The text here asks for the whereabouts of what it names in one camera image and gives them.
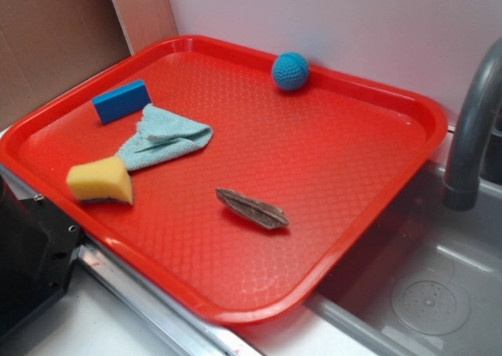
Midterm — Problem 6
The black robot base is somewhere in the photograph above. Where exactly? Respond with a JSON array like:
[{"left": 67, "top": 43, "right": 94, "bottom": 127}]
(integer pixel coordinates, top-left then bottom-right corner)
[{"left": 1, "top": 180, "right": 83, "bottom": 340}]

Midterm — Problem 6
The brown wood chip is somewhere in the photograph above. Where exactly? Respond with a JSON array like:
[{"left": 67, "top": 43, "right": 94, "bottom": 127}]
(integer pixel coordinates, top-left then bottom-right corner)
[{"left": 215, "top": 187, "right": 289, "bottom": 230}]

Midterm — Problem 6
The red plastic tray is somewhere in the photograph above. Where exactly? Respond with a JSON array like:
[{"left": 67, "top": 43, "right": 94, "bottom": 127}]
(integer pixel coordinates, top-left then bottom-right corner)
[{"left": 1, "top": 36, "right": 447, "bottom": 325}]

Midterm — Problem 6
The light blue cloth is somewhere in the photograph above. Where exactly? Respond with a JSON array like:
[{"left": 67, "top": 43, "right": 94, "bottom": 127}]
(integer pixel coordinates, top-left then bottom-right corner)
[{"left": 116, "top": 104, "right": 213, "bottom": 171}]

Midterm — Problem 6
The blue crocheted ball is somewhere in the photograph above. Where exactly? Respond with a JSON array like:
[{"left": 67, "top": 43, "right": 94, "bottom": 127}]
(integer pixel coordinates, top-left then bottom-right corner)
[{"left": 271, "top": 52, "right": 310, "bottom": 91}]

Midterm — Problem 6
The blue rectangular block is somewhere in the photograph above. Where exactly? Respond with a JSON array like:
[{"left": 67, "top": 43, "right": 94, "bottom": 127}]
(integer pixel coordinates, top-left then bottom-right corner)
[{"left": 91, "top": 79, "right": 151, "bottom": 125}]

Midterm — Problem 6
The yellow sponge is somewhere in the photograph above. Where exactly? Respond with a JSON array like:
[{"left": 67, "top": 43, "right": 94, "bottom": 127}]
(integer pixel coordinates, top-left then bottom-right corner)
[{"left": 66, "top": 156, "right": 133, "bottom": 205}]

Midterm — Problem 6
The grey plastic sink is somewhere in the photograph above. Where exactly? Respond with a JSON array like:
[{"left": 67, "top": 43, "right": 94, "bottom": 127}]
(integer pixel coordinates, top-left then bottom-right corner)
[{"left": 307, "top": 140, "right": 501, "bottom": 355}]

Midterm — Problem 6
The grey faucet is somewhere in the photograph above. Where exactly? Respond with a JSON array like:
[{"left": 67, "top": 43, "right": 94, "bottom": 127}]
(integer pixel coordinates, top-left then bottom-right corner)
[{"left": 442, "top": 39, "right": 501, "bottom": 211}]

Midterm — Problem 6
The brown cardboard panel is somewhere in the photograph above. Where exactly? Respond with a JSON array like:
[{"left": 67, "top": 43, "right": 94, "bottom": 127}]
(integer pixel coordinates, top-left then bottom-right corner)
[{"left": 1, "top": 0, "right": 177, "bottom": 129}]

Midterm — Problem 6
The aluminium rail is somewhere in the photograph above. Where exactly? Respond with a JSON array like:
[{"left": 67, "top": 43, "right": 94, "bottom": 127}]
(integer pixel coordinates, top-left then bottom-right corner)
[{"left": 72, "top": 236, "right": 259, "bottom": 355}]

